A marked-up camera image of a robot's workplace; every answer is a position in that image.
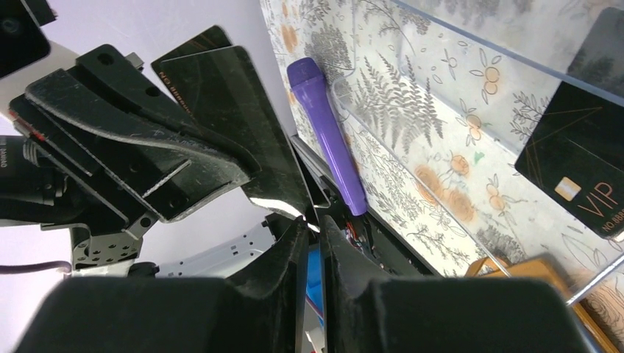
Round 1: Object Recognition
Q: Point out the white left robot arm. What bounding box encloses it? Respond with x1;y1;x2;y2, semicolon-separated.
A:
1;44;274;277

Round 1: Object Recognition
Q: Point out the purple marker pen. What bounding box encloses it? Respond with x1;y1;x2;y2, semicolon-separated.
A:
286;57;368;216

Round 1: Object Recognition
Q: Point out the black credit card stack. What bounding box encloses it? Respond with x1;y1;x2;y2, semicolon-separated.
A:
515;7;623;242

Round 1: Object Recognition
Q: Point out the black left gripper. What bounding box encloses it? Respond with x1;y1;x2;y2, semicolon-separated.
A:
0;43;262;271

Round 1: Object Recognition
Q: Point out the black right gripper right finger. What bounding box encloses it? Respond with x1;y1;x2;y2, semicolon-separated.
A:
321;216;591;352

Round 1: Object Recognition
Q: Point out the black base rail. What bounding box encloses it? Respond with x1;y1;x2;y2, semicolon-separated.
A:
290;135;441;277

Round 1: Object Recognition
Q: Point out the floral patterned table mat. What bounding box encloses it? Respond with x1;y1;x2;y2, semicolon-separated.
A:
258;0;624;342

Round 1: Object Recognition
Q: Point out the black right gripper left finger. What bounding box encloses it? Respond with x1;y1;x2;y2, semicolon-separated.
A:
16;218;310;352

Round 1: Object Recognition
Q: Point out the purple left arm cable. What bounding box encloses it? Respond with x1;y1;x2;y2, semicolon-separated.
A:
0;260;73;277

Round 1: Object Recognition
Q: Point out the clear acrylic card box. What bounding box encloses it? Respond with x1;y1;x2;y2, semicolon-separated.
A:
331;0;624;308

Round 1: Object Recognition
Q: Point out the orange leather card holder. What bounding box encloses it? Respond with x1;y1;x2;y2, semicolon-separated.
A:
454;257;620;352

